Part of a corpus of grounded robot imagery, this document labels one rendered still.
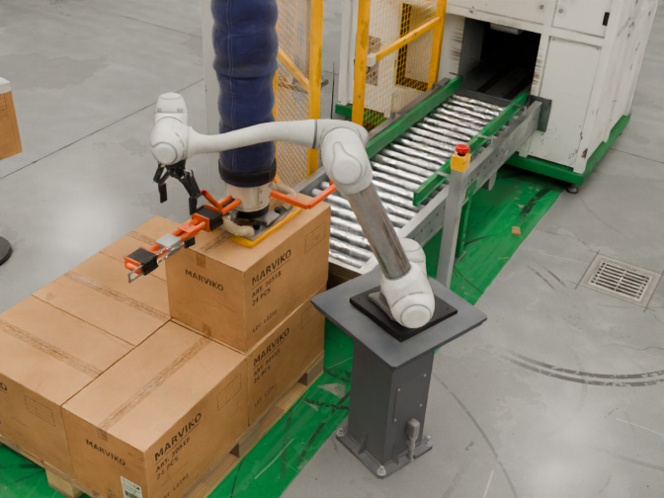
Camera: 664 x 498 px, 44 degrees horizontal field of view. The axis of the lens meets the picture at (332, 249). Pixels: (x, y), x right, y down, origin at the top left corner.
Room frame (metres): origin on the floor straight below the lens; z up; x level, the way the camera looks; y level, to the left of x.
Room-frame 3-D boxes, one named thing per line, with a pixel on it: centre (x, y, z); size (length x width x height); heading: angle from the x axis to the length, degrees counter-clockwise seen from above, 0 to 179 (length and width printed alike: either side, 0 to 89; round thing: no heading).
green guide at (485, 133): (4.32, -0.84, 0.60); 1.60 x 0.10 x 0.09; 150
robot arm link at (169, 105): (2.46, 0.55, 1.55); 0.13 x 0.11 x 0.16; 5
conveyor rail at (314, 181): (4.31, -0.15, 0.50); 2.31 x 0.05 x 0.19; 150
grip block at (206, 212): (2.62, 0.47, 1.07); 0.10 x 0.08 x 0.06; 59
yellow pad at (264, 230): (2.79, 0.26, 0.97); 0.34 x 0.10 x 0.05; 149
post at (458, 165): (3.39, -0.57, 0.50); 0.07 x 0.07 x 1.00; 60
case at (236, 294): (2.83, 0.34, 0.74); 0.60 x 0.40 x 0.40; 149
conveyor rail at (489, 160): (3.99, -0.72, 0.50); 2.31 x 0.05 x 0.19; 150
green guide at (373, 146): (4.59, -0.38, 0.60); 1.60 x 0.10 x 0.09; 150
